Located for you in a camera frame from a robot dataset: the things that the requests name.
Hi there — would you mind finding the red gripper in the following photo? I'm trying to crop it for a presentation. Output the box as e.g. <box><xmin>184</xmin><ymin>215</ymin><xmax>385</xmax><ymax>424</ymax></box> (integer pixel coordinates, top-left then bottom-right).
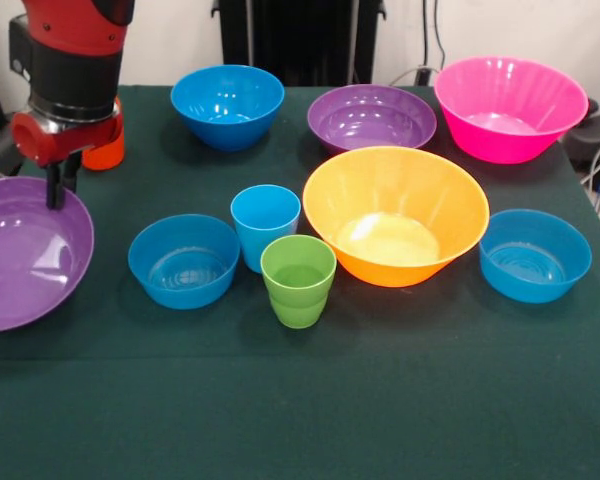
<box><xmin>10</xmin><ymin>105</ymin><xmax>126</xmax><ymax>211</ymax></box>

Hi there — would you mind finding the purple plastic bowl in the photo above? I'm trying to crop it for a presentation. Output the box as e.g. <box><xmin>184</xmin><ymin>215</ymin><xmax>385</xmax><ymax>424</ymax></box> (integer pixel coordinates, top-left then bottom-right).
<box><xmin>307</xmin><ymin>83</ymin><xmax>438</xmax><ymax>156</ymax></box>
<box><xmin>0</xmin><ymin>175</ymin><xmax>96</xmax><ymax>334</ymax></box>

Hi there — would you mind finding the shallow blue plastic bowl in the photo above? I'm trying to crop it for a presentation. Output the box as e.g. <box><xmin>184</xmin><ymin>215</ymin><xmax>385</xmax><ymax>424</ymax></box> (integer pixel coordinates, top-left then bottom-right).
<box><xmin>127</xmin><ymin>213</ymin><xmax>242</xmax><ymax>311</ymax></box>
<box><xmin>478</xmin><ymin>208</ymin><xmax>593</xmax><ymax>305</ymax></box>

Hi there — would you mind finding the light blue plastic cup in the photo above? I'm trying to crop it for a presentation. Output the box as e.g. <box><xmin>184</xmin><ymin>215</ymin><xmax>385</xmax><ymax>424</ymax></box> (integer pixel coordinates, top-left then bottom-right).
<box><xmin>229</xmin><ymin>184</ymin><xmax>302</xmax><ymax>274</ymax></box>

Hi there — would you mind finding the orange plastic cup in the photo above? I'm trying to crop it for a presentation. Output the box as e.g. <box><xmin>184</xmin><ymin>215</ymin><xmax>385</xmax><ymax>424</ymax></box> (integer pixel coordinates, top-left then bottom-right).
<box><xmin>81</xmin><ymin>97</ymin><xmax>126</xmax><ymax>172</ymax></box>

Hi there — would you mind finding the deep blue plastic bowl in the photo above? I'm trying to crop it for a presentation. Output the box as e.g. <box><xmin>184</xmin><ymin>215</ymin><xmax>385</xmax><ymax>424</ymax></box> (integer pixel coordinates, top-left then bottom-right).
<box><xmin>170</xmin><ymin>64</ymin><xmax>286</xmax><ymax>153</ymax></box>

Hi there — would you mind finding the green plastic cup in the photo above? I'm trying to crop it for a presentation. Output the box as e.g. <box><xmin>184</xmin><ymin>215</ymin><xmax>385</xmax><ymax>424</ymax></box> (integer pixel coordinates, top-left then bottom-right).
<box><xmin>259</xmin><ymin>234</ymin><xmax>338</xmax><ymax>330</ymax></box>

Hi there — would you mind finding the dark green tablecloth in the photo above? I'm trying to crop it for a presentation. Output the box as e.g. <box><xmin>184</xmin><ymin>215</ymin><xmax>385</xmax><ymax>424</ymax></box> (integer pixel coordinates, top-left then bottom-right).
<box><xmin>0</xmin><ymin>84</ymin><xmax>600</xmax><ymax>480</ymax></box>

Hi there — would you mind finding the orange plastic bowl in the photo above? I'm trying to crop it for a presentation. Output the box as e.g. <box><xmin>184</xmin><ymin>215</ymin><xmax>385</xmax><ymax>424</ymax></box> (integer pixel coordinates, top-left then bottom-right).
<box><xmin>301</xmin><ymin>145</ymin><xmax>491</xmax><ymax>289</ymax></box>

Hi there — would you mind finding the pink plastic bowl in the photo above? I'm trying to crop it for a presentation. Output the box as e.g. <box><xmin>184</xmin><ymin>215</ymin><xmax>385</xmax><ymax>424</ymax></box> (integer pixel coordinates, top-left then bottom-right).
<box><xmin>433</xmin><ymin>56</ymin><xmax>590</xmax><ymax>166</ymax></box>

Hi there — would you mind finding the black rounded equipment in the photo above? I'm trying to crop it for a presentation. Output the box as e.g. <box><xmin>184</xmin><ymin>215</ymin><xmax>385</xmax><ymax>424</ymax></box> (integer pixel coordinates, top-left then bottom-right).
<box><xmin>562</xmin><ymin>98</ymin><xmax>600</xmax><ymax>172</ymax></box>

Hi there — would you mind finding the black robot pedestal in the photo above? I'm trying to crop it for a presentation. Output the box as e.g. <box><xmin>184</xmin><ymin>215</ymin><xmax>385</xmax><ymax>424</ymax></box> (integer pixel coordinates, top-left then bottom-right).
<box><xmin>212</xmin><ymin>0</ymin><xmax>387</xmax><ymax>86</ymax></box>

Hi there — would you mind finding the grey cable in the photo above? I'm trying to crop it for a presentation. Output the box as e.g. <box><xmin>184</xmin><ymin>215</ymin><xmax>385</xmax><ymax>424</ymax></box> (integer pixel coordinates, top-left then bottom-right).
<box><xmin>389</xmin><ymin>64</ymin><xmax>439</xmax><ymax>87</ymax></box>

